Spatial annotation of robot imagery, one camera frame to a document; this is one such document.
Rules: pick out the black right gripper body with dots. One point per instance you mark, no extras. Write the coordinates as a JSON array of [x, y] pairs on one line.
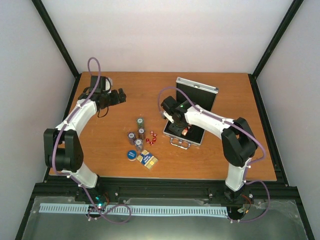
[[179, 129]]

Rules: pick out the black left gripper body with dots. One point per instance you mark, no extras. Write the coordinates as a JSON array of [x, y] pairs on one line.
[[110, 101]]

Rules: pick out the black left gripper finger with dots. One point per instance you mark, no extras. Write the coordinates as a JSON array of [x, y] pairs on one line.
[[121, 92], [122, 99]]

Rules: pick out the red playing card deck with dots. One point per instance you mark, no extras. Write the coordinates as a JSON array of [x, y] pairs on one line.
[[186, 131]]

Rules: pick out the aluminium poker case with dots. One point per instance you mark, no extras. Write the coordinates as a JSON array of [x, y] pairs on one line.
[[190, 107]]

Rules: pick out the blue playing card deck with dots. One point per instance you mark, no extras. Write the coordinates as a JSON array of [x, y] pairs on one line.
[[147, 159]]

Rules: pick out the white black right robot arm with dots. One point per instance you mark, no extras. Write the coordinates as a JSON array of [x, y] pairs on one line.
[[236, 136]]

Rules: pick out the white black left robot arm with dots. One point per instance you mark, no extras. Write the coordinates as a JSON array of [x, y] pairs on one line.
[[62, 148]]

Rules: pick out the green poker chip stack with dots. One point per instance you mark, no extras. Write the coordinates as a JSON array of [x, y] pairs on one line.
[[140, 123]]

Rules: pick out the brown poker chip stack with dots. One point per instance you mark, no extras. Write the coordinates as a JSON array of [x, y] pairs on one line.
[[141, 133]]

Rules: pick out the grey poker chip stack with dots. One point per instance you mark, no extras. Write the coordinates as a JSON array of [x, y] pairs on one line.
[[139, 144]]

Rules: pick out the blue dealer button stack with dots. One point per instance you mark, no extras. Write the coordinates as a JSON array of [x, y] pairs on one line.
[[131, 155]]

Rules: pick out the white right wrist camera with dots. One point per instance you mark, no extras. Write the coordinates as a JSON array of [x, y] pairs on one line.
[[168, 116]]

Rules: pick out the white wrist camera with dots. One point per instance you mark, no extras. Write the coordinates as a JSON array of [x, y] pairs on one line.
[[168, 116], [108, 84]]

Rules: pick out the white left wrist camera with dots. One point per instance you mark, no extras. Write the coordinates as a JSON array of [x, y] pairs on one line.
[[108, 84]]

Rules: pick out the light blue cable duct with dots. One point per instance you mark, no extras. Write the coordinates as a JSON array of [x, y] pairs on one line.
[[135, 210]]

